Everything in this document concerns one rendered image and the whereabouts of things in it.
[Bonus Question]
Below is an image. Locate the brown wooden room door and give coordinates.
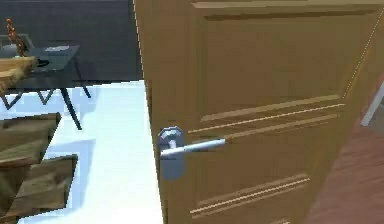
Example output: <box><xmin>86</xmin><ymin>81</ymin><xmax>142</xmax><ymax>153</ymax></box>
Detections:
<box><xmin>132</xmin><ymin>0</ymin><xmax>384</xmax><ymax>224</ymax></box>

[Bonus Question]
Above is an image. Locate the dark grey side table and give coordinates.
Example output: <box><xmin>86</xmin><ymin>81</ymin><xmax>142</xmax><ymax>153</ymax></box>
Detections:
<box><xmin>0</xmin><ymin>44</ymin><xmax>92</xmax><ymax>131</ymax></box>

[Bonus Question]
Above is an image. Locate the grey flat book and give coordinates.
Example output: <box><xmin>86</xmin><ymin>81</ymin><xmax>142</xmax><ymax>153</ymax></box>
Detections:
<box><xmin>44</xmin><ymin>45</ymin><xmax>71</xmax><ymax>54</ymax></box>

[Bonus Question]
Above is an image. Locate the brown wooden chair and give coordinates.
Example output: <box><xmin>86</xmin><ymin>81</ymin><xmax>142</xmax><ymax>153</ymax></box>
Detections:
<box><xmin>0</xmin><ymin>112</ymin><xmax>62</xmax><ymax>168</ymax></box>
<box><xmin>0</xmin><ymin>153</ymin><xmax>79</xmax><ymax>224</ymax></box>

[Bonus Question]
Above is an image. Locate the brown wooden table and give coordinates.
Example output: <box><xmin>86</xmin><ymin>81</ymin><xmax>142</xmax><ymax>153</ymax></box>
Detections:
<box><xmin>0</xmin><ymin>55</ymin><xmax>38</xmax><ymax>96</ymax></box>

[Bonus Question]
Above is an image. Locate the orange dried branch plant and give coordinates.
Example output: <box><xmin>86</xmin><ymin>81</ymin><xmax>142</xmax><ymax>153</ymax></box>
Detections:
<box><xmin>5</xmin><ymin>17</ymin><xmax>29</xmax><ymax>58</ymax></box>

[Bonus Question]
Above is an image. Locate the silver door lever handle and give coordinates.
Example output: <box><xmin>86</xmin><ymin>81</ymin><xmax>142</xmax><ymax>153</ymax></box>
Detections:
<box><xmin>157</xmin><ymin>125</ymin><xmax>227</xmax><ymax>181</ymax></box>

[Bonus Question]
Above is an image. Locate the white door frame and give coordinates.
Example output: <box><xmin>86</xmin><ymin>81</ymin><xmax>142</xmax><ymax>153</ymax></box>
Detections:
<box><xmin>360</xmin><ymin>81</ymin><xmax>384</xmax><ymax>128</ymax></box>

